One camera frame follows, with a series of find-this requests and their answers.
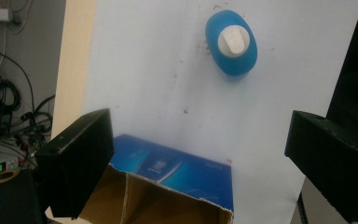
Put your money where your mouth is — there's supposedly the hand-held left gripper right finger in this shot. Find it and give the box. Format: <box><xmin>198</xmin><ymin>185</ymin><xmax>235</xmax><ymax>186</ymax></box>
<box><xmin>284</xmin><ymin>109</ymin><xmax>358</xmax><ymax>224</ymax></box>

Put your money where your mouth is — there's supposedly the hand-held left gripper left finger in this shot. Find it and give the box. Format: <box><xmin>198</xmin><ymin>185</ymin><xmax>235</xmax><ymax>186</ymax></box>
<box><xmin>34</xmin><ymin>107</ymin><xmax>116</xmax><ymax>219</ymax></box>

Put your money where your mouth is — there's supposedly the blue cardboard box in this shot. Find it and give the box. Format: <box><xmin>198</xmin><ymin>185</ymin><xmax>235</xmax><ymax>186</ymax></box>
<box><xmin>78</xmin><ymin>133</ymin><xmax>235</xmax><ymax>224</ymax></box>

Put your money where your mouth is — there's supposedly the blue bottle with white cap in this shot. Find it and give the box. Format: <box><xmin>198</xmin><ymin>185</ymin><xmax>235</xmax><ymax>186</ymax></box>
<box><xmin>205</xmin><ymin>9</ymin><xmax>258</xmax><ymax>77</ymax></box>

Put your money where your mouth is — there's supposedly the roll of tape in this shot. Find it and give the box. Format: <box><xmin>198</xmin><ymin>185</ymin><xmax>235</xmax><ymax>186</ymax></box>
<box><xmin>0</xmin><ymin>167</ymin><xmax>21</xmax><ymax>185</ymax></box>

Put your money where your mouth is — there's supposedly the white device with green display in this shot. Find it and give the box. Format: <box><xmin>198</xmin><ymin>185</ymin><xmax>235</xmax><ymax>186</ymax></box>
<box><xmin>0</xmin><ymin>154</ymin><xmax>21</xmax><ymax>177</ymax></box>

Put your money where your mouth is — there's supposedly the black curtain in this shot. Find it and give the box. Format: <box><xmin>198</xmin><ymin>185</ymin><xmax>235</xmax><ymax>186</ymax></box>
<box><xmin>325</xmin><ymin>0</ymin><xmax>358</xmax><ymax>157</ymax></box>

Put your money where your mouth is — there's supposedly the white table sheet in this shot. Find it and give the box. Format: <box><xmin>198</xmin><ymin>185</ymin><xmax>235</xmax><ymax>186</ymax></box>
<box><xmin>81</xmin><ymin>0</ymin><xmax>358</xmax><ymax>224</ymax></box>

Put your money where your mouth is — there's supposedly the tangle of black cables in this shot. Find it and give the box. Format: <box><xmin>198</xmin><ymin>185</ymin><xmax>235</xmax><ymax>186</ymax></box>
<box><xmin>0</xmin><ymin>49</ymin><xmax>56</xmax><ymax>157</ymax></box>

